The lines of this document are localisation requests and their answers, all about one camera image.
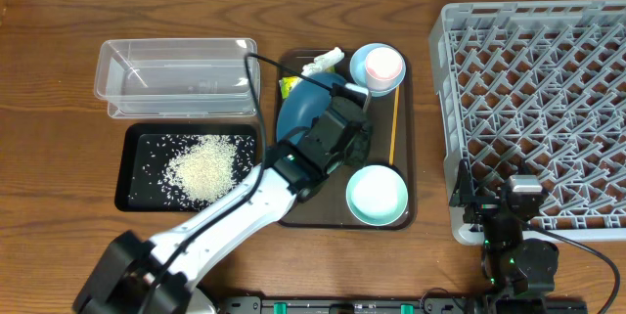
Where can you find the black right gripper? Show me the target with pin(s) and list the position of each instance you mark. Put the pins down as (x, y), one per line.
(484, 203)

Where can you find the white napkin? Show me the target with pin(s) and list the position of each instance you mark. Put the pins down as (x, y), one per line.
(323, 62)

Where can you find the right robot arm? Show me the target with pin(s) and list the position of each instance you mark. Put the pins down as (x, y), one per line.
(521, 271)

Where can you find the clear plastic bin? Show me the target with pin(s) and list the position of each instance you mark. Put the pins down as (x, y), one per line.
(177, 77)

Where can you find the dark blue plate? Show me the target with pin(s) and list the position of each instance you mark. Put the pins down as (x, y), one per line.
(305, 102)

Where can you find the mint green bowl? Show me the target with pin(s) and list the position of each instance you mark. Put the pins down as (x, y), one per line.
(377, 195)

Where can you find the pile of white rice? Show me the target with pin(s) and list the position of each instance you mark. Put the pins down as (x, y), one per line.
(188, 172)

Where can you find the brown serving tray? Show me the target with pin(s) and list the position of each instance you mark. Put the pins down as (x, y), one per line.
(328, 209)

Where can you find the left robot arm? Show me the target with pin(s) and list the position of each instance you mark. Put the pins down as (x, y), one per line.
(161, 274)

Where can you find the black plastic tray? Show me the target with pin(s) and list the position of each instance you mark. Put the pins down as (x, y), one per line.
(136, 131)

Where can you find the white pink cup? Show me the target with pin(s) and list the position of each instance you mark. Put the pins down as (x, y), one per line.
(383, 66)

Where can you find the grey dishwasher rack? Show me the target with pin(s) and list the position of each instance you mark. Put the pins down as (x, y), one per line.
(540, 84)

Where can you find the yellow green snack wrapper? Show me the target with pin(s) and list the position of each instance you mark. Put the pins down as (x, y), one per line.
(288, 83)

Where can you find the light blue small bowl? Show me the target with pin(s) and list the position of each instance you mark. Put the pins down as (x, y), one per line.
(358, 73)

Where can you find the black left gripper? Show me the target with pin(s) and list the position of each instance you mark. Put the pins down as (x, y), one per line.
(359, 148)

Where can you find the wooden chopstick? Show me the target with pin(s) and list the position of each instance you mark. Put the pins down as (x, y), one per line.
(393, 131)

